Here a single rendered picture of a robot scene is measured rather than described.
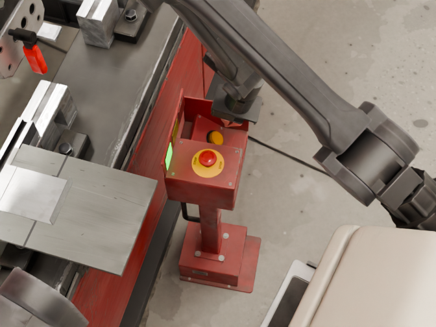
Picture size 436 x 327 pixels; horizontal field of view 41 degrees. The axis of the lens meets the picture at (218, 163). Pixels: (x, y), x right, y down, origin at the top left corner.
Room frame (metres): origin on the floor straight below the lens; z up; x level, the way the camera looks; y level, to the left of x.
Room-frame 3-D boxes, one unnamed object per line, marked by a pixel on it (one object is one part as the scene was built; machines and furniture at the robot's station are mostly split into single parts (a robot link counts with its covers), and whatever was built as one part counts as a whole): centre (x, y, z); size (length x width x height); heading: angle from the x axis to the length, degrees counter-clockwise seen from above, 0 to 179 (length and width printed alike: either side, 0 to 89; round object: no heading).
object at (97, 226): (0.41, 0.26, 1.00); 0.26 x 0.18 x 0.01; 73
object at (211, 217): (0.65, 0.02, 0.39); 0.05 x 0.05 x 0.54; 78
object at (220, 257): (0.65, 0.02, 0.13); 0.10 x 0.10 x 0.01; 78
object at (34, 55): (0.58, 0.29, 1.20); 0.04 x 0.02 x 0.10; 73
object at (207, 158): (0.61, 0.02, 0.79); 0.04 x 0.04 x 0.04
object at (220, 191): (0.65, 0.02, 0.75); 0.20 x 0.16 x 0.18; 168
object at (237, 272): (0.65, -0.01, 0.06); 0.25 x 0.20 x 0.12; 78
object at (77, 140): (0.47, 0.33, 0.89); 0.30 x 0.05 x 0.03; 163
